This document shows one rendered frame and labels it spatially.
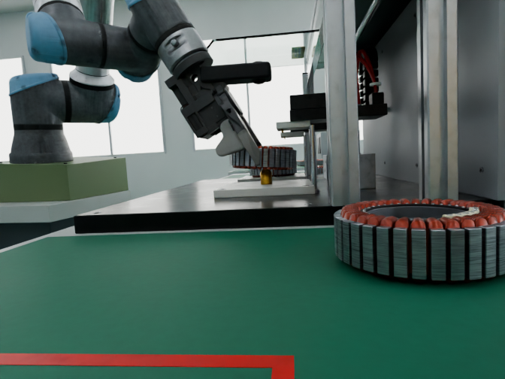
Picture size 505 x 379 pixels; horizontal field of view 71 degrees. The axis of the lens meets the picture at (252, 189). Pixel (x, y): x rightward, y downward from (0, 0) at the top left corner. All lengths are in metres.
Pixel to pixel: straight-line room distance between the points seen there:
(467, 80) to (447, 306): 0.34
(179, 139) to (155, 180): 0.76
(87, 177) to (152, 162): 4.73
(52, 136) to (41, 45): 0.44
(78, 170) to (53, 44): 0.41
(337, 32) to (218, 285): 0.29
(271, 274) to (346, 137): 0.21
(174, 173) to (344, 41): 5.27
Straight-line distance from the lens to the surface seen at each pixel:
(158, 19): 0.63
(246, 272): 0.25
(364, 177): 0.56
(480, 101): 0.47
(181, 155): 5.57
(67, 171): 0.96
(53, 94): 1.08
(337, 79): 0.40
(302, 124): 0.56
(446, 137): 0.42
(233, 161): 0.57
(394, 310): 0.19
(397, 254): 0.22
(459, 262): 0.22
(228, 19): 5.74
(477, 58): 0.48
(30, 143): 1.06
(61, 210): 0.93
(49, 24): 0.67
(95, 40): 0.68
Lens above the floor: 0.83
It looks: 5 degrees down
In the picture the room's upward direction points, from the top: 3 degrees counter-clockwise
